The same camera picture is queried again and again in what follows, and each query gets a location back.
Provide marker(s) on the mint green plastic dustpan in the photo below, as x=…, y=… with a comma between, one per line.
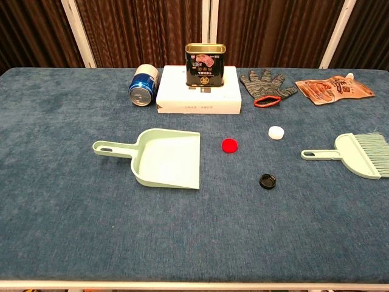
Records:
x=170, y=158

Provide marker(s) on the red bottle cap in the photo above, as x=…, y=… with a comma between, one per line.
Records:
x=230, y=145

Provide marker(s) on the black bottle cap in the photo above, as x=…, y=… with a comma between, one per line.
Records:
x=267, y=181

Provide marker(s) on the white bottle cap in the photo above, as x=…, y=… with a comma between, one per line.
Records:
x=276, y=133

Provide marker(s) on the mint green hand brush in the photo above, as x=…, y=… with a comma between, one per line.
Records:
x=349, y=152

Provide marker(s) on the white flat box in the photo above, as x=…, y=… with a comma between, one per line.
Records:
x=199, y=98

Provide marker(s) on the black luncheon meat tin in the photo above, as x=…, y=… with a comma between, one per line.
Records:
x=205, y=68

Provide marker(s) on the blue soda can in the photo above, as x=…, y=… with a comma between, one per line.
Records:
x=143, y=86

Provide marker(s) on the grey knitted work glove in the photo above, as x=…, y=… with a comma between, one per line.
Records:
x=264, y=85

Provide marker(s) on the dark brown curtain panel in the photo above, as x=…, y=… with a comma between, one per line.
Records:
x=136, y=30
x=30, y=30
x=370, y=30
x=273, y=30

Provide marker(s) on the blue table cloth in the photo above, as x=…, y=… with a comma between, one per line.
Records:
x=91, y=228

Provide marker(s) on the orange spout pouch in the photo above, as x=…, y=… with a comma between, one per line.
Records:
x=331, y=89

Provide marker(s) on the white frame post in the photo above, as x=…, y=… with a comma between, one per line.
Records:
x=209, y=18
x=77, y=30
x=337, y=30

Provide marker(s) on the white table frame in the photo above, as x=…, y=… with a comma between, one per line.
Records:
x=194, y=286

